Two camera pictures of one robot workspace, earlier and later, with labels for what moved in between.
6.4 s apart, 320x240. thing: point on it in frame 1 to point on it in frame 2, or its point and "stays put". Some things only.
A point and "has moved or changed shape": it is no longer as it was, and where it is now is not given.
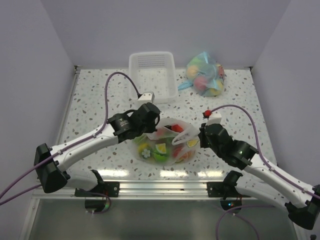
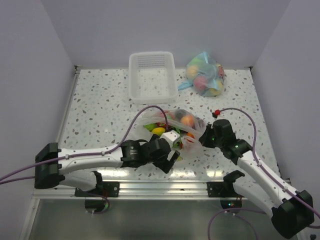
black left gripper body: [147, 128] to [154, 161]
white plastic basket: [154, 71] stays put
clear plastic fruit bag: [173, 142] has moved or changed shape
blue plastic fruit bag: [205, 75] stays put
